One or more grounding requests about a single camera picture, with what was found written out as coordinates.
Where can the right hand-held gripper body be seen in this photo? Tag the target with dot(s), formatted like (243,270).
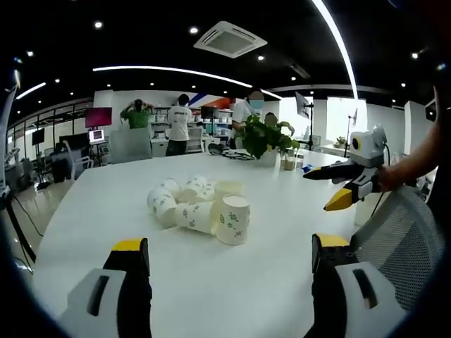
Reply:
(370,148)

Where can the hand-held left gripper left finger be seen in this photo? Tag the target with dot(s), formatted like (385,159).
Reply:
(88,299)

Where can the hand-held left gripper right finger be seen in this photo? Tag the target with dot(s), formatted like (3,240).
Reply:
(352,299)

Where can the pile of white paper cups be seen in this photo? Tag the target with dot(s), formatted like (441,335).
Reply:
(197,214)

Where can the person's right hand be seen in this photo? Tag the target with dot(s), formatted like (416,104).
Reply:
(388,177)

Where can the glass jar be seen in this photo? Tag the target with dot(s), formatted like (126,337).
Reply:
(288,161)

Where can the grey mesh office chair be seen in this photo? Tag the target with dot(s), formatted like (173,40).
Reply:
(405,246)

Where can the monitor on black stand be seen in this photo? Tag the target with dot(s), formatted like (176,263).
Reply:
(303,105)

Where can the green potted plant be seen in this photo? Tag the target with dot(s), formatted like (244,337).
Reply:
(262,135)

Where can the white table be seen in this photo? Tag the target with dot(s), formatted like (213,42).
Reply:
(197,288)

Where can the white storage shelf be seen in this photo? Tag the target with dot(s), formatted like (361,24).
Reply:
(215,123)

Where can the black and white office chair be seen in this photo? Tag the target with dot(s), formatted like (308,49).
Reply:
(74,162)

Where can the grey chair back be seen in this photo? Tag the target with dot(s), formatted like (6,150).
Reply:
(129,148)

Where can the small computer monitor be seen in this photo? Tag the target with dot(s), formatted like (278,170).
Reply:
(97,136)

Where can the ceiling air conditioner vent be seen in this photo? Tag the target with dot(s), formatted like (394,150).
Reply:
(229,39)

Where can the pink screen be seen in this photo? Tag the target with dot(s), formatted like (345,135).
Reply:
(98,117)

